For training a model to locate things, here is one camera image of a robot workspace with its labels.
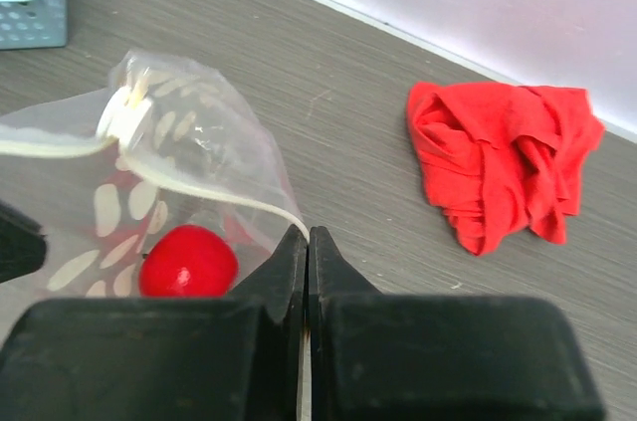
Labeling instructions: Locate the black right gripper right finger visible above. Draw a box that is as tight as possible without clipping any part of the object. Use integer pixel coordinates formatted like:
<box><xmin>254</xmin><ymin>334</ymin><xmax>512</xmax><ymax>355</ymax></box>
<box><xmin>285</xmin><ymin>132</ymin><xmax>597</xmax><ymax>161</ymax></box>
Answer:
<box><xmin>308</xmin><ymin>226</ymin><xmax>380</xmax><ymax>300</ymax></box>

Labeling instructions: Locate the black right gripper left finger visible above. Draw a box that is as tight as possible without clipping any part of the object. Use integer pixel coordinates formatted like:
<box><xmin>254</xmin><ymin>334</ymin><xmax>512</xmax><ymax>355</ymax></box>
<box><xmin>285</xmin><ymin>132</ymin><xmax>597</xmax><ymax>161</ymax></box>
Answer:
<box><xmin>229</xmin><ymin>225</ymin><xmax>307</xmax><ymax>321</ymax></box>

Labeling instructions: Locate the clear dotted zip bag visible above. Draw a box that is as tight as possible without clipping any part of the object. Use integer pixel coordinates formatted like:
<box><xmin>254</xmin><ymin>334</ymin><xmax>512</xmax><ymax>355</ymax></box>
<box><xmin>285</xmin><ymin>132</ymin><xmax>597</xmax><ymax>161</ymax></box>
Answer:
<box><xmin>1</xmin><ymin>50</ymin><xmax>303</xmax><ymax>332</ymax></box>

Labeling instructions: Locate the red apple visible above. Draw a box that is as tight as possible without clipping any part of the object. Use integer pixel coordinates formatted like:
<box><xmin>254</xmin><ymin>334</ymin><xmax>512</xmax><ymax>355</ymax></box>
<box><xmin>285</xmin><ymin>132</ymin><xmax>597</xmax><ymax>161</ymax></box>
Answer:
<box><xmin>138</xmin><ymin>225</ymin><xmax>239</xmax><ymax>298</ymax></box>

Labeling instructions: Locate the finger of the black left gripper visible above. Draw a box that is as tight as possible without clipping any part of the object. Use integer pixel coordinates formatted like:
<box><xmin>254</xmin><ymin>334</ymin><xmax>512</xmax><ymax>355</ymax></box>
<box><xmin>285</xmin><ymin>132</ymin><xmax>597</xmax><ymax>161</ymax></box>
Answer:
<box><xmin>0</xmin><ymin>202</ymin><xmax>47</xmax><ymax>283</ymax></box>

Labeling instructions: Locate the light blue plastic basket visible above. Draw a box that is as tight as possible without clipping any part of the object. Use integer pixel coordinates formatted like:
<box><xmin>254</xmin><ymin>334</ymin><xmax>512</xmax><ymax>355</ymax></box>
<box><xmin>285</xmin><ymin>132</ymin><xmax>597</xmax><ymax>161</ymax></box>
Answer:
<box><xmin>1</xmin><ymin>0</ymin><xmax>68</xmax><ymax>51</ymax></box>

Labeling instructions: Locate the red cloth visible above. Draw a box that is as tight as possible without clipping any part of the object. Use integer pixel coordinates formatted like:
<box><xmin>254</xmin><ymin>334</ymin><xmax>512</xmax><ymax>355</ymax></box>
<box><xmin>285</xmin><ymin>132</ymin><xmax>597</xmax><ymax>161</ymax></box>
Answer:
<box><xmin>406</xmin><ymin>82</ymin><xmax>605</xmax><ymax>256</ymax></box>

